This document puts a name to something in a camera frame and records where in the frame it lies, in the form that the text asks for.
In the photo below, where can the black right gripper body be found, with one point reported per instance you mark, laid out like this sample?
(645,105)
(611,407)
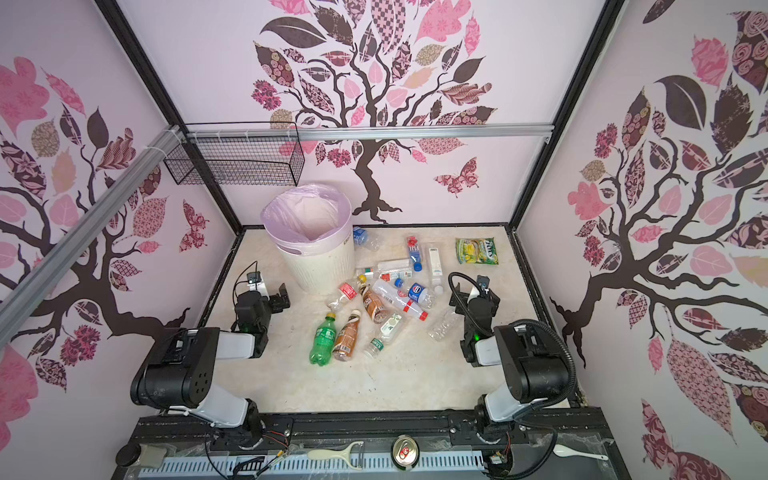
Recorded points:
(474,303)

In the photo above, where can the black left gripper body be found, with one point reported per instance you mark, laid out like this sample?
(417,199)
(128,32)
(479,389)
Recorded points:
(277,299)

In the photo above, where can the clear crushed bottle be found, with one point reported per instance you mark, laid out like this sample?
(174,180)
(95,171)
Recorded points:
(445,324)

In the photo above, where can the green soda bottle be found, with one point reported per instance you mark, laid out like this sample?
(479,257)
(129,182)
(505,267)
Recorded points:
(324,340)

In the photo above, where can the brown tea bottle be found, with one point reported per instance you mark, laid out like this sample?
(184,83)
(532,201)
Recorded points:
(347,336)

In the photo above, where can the clear bottle white green label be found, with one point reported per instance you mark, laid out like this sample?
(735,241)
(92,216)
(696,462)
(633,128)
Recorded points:
(390,329)

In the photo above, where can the brown coffee drink bottle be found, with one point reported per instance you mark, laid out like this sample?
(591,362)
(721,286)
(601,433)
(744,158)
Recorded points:
(374,305)

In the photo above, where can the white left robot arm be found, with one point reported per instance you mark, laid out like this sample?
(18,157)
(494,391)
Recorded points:
(177,374)

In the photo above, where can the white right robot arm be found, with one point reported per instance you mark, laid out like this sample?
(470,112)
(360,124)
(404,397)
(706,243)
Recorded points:
(538,369)

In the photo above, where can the cream bin with pink liner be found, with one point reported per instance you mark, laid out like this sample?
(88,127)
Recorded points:
(311,226)

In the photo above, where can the green yellow snack bag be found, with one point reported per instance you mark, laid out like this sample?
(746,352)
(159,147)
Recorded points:
(476,251)

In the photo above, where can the clear square bottle white label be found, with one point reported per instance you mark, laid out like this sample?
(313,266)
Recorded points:
(435,269)

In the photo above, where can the pepsi bottle blue label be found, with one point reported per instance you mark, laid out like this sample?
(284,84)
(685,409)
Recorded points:
(416,292)

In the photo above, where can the clear bottle red label yellow cap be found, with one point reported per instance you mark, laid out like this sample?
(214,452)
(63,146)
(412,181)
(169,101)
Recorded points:
(346,292)

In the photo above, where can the fiji bottle blue label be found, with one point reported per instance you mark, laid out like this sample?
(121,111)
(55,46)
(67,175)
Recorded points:
(414,252)

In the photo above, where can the clear flat bottle green red label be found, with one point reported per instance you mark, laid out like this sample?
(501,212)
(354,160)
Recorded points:
(389,270)

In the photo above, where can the clear bottle blue label back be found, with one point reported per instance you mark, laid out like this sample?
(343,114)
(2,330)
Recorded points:
(366,239)

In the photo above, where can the crushed metal can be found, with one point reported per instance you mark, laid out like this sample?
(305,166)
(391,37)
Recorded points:
(405,452)

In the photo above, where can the white plastic spoon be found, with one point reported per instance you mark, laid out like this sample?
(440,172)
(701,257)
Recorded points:
(563,451)

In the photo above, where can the cream vegetable peeler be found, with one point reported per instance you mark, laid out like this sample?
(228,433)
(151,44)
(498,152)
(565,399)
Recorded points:
(352,455)

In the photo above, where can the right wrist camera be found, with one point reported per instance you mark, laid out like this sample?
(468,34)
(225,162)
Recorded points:
(480,288)

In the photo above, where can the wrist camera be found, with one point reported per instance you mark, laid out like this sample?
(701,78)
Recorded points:
(255,282)
(480,288)

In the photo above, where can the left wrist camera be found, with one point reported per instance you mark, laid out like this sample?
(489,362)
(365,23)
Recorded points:
(255,282)

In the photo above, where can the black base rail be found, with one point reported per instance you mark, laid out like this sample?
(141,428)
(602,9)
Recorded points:
(458,427)

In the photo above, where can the black wire mesh basket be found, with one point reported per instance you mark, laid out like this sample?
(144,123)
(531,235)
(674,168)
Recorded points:
(260,153)

